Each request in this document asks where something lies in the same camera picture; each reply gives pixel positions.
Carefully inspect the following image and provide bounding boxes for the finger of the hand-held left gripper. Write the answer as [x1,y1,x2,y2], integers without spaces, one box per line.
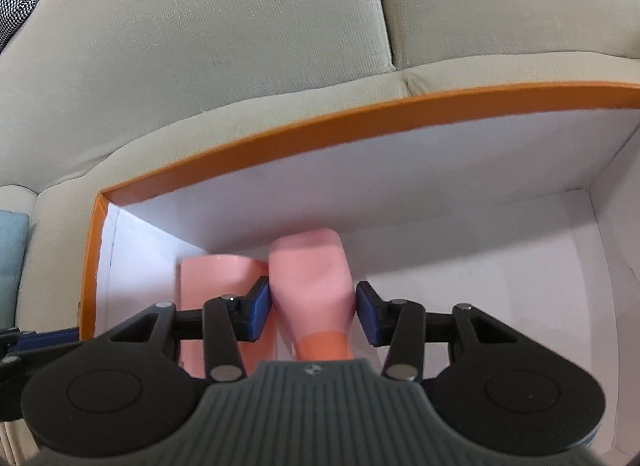
[0,327,82,367]

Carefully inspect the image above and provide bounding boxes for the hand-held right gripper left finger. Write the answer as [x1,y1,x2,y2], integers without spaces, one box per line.
[107,276,273,384]

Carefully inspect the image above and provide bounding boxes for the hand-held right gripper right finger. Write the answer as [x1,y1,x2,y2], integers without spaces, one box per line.
[355,281,521,382]

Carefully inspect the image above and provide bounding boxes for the orange cardboard box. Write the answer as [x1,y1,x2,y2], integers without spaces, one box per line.
[80,80,640,452]

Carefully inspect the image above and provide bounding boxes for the light blue cushion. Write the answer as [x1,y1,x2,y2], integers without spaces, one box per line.
[0,211,31,329]

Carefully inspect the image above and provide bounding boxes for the beige sofa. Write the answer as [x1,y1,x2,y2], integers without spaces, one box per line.
[0,0,640,447]

